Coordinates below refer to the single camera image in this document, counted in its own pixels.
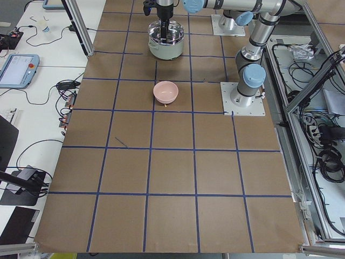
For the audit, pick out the black laptop corner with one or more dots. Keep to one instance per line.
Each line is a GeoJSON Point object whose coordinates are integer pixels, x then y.
{"type": "Point", "coordinates": [9, 135]}

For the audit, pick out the black monitor stand base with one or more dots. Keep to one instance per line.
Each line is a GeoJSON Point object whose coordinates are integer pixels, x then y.
{"type": "Point", "coordinates": [23, 187]}

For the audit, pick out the pale green cooking pot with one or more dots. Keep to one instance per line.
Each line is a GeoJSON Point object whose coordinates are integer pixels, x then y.
{"type": "Point", "coordinates": [173, 47]}

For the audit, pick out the blue teach pendant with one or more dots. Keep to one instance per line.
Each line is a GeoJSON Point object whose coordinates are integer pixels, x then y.
{"type": "Point", "coordinates": [18, 70]}

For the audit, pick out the small white cup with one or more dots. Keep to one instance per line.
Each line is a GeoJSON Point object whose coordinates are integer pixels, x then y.
{"type": "Point", "coordinates": [45, 28]}

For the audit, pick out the pink bowl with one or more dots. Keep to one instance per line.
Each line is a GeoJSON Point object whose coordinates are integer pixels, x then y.
{"type": "Point", "coordinates": [165, 92]}

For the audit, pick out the crumpled white paper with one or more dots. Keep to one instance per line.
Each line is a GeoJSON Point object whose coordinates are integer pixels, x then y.
{"type": "Point", "coordinates": [303, 51]}

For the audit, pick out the aluminium frame post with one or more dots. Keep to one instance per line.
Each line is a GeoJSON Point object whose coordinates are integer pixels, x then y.
{"type": "Point", "coordinates": [79, 26]}

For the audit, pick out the black power adapter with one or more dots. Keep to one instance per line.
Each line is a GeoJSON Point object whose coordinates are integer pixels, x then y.
{"type": "Point", "coordinates": [67, 85]}

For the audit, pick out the black flat pad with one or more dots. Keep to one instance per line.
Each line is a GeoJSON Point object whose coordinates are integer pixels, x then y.
{"type": "Point", "coordinates": [19, 226]}

